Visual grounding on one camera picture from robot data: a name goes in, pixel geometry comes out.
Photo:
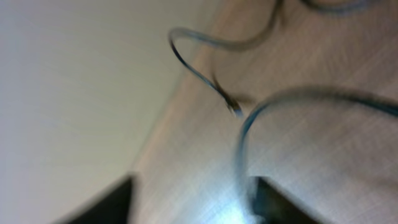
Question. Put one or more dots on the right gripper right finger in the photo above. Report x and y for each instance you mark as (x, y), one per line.
(273, 207)

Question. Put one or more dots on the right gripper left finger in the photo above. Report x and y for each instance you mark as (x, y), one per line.
(112, 208)

